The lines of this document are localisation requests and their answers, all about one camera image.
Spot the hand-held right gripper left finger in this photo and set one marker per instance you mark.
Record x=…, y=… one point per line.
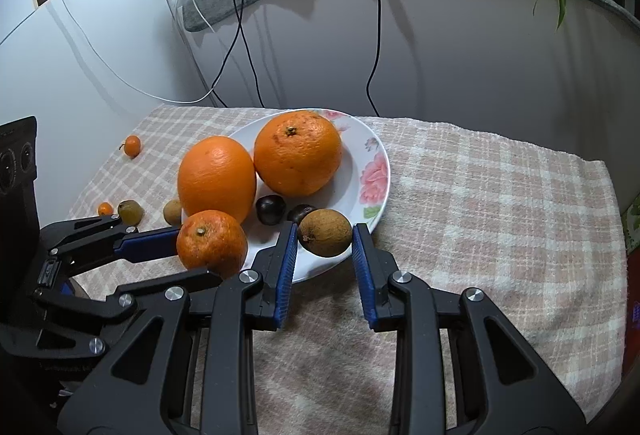
x=285, y=275

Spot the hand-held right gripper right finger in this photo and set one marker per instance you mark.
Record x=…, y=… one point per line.
x=365, y=275

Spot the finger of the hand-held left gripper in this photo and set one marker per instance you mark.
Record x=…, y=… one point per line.
x=150, y=286
x=150, y=242

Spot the large brown kiwi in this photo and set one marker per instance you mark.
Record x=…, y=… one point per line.
x=325, y=232

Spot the medium mandarin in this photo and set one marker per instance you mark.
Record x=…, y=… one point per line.
x=210, y=242

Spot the dark brown chestnut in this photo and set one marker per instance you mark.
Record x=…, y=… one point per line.
x=300, y=212

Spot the dark plum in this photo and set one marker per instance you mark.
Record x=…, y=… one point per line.
x=270, y=210

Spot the large orange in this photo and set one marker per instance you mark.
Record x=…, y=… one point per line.
x=215, y=177
x=297, y=155

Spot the white floral plate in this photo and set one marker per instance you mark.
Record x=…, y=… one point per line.
x=360, y=155

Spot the small green-brown kiwi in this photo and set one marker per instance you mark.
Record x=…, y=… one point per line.
x=131, y=212
x=171, y=212

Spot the small kumquat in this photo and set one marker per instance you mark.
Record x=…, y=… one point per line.
x=105, y=209

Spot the small tangerine with stem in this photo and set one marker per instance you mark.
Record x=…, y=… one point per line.
x=132, y=147

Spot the white refrigerator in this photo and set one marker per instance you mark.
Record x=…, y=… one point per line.
x=60, y=80

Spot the checkered beige tablecloth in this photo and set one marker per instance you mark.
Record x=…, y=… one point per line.
x=475, y=195

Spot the green packet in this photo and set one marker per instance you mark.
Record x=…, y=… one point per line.
x=631, y=225

